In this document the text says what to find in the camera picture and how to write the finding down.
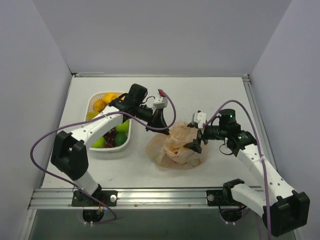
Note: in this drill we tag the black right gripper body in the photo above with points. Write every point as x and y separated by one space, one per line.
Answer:
199 134

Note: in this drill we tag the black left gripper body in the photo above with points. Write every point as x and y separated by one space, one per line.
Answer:
155 117

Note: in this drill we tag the translucent orange plastic bag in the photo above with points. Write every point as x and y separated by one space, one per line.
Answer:
169 151

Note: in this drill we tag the yellow fake bell pepper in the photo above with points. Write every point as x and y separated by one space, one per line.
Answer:
109 97

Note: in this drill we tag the white perforated plastic basket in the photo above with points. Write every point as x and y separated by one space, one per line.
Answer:
90 108

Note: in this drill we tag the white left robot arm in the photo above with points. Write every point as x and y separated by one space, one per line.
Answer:
69 154

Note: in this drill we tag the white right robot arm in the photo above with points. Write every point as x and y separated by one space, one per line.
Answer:
280 206

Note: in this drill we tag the dark red fake grapes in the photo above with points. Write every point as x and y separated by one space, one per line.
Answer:
110 138

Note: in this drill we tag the orange fake fruit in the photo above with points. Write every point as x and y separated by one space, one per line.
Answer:
99 105

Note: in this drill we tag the yellow fake starfruit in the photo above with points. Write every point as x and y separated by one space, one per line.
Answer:
90 115

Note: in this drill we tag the green fake apple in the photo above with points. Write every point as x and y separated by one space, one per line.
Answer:
99 144

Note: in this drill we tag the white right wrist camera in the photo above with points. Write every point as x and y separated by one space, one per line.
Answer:
199 119

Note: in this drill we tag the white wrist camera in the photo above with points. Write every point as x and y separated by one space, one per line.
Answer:
199 119
160 102

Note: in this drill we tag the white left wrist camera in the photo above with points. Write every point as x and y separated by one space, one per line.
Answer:
160 102

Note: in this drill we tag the aluminium right side rail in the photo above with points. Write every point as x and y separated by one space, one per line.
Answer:
260 127

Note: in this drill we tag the aluminium rail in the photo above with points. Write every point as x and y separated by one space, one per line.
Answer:
260 127
145 198

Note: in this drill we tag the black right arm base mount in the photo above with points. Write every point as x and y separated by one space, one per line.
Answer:
216 198

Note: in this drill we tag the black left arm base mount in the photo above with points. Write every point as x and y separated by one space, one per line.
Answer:
108 197

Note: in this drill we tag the aluminium front rail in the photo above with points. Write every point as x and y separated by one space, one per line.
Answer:
145 198

